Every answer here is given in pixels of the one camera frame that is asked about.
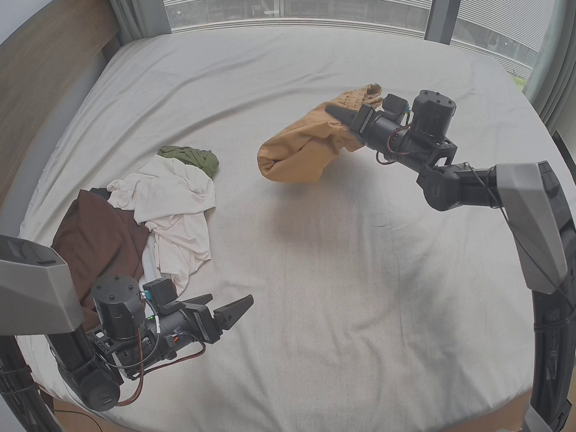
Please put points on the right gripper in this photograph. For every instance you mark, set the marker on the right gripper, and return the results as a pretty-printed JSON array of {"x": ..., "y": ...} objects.
[{"x": 378, "y": 131}]

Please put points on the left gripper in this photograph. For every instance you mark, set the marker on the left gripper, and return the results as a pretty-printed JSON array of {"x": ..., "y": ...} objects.
[{"x": 189, "y": 326}]

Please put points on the tan shorts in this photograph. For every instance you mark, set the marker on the tan shorts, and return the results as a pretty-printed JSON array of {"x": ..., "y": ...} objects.
[{"x": 297, "y": 151}]

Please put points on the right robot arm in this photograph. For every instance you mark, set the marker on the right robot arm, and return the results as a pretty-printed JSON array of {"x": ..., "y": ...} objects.
[{"x": 531, "y": 223}]

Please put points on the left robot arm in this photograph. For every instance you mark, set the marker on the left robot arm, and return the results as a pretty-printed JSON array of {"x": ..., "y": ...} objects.
[{"x": 36, "y": 286}]

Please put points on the bed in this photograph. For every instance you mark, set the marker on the bed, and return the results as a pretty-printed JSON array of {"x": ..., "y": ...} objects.
[{"x": 315, "y": 241}]

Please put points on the white garment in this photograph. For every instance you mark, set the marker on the white garment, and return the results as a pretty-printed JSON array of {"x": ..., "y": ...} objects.
[{"x": 175, "y": 196}]

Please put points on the brown garment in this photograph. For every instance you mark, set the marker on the brown garment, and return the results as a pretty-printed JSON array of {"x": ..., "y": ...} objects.
[{"x": 103, "y": 241}]

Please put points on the green garment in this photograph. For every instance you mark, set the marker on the green garment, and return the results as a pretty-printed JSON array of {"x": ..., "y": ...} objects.
[{"x": 198, "y": 158}]

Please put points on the black garment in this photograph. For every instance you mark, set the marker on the black garment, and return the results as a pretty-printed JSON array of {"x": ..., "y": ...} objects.
[{"x": 100, "y": 194}]

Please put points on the grey-green curtain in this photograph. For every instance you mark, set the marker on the grey-green curtain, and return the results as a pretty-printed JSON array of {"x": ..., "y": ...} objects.
[
  {"x": 558, "y": 61},
  {"x": 135, "y": 2}
]

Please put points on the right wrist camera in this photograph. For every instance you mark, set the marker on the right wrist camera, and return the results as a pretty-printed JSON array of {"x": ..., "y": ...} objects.
[{"x": 395, "y": 105}]

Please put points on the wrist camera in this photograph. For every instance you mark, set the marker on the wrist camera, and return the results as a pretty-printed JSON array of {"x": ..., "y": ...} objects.
[
  {"x": 395, "y": 105},
  {"x": 159, "y": 291}
]

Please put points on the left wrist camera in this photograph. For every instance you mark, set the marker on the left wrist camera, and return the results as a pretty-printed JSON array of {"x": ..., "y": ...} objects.
[{"x": 159, "y": 291}]

